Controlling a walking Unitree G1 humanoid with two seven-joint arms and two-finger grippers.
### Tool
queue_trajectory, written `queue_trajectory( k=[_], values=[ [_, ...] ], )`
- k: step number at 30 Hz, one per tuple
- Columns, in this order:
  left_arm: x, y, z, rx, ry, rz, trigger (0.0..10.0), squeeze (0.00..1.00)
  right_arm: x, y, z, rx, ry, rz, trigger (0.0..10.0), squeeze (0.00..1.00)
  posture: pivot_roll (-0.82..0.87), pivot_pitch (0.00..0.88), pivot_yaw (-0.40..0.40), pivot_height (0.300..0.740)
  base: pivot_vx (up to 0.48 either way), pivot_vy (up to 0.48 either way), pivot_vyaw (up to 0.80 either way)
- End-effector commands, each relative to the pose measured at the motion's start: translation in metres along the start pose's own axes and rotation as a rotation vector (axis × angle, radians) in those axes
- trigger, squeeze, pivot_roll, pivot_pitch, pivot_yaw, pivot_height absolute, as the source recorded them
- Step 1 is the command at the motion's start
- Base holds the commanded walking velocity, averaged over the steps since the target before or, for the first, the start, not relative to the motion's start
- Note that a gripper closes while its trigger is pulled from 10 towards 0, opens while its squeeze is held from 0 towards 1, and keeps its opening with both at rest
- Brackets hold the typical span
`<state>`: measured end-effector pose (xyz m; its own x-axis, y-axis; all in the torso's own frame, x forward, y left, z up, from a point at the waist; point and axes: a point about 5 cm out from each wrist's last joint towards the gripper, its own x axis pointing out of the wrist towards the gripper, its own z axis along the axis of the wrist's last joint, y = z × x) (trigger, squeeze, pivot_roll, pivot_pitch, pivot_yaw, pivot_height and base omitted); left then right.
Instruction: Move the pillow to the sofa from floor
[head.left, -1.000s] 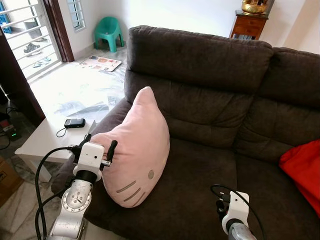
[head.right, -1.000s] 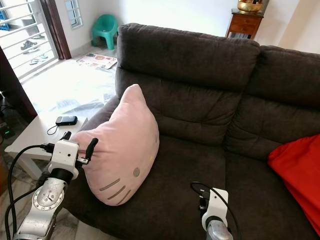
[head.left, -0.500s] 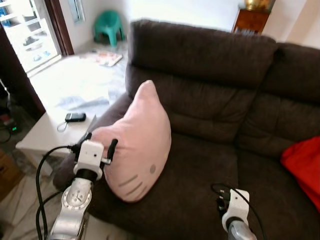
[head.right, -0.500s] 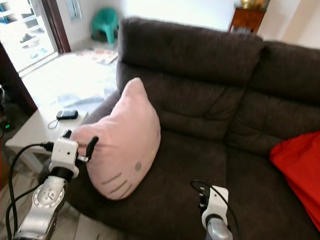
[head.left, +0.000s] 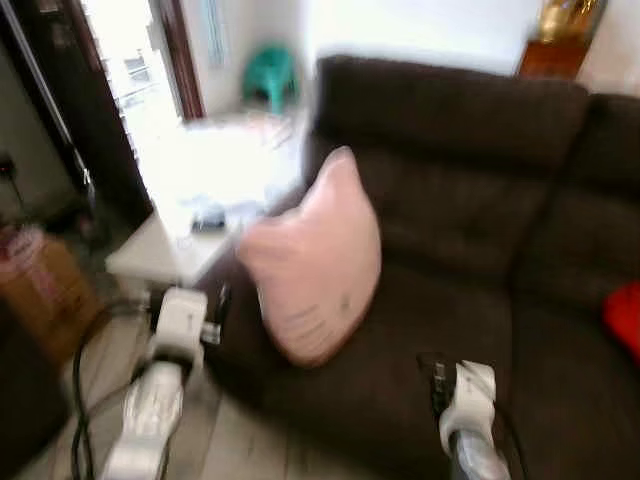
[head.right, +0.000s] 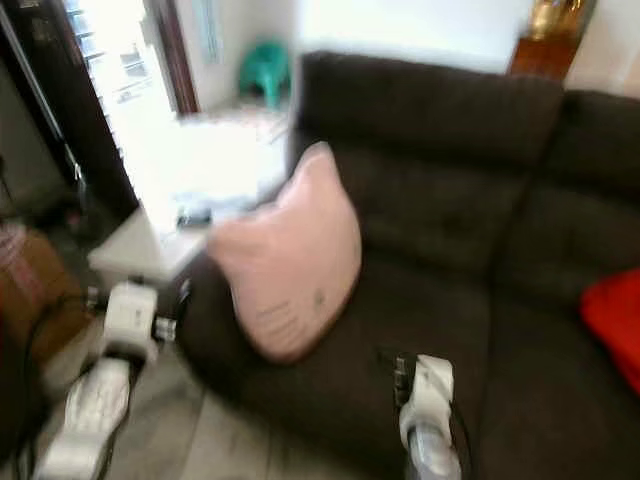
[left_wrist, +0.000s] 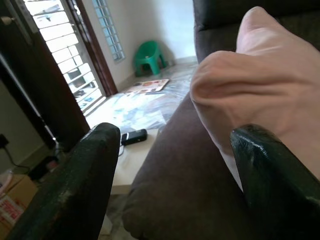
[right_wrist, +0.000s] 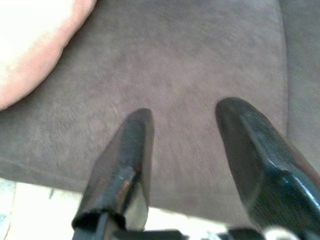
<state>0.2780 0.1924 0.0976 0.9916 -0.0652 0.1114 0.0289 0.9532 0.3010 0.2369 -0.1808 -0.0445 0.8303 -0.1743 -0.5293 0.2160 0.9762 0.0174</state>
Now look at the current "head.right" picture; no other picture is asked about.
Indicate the white coffee table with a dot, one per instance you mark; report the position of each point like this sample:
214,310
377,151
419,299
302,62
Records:
140,250

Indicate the dark brown fabric sofa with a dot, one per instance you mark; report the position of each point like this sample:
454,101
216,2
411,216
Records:
460,230

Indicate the gold ornament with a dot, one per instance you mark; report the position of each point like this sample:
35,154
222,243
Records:
560,18

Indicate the dark wooden door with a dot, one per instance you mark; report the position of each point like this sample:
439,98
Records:
50,80

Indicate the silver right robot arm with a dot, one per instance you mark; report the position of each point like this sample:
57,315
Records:
435,460

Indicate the brown wooden cabinet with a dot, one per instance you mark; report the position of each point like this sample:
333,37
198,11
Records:
542,56

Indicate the teal plastic stool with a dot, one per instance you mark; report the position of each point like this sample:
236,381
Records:
265,68

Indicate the pink cat-shaped pillow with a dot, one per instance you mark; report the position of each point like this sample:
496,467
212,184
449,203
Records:
290,260

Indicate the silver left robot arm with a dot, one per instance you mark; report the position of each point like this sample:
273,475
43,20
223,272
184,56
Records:
90,420

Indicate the red pillow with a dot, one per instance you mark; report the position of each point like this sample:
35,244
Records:
615,325

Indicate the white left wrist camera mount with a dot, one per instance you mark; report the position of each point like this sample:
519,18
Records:
132,315

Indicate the brown window frame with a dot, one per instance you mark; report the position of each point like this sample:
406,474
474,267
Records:
172,60

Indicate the brown cardboard box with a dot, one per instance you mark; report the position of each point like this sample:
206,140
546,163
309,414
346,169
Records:
35,285

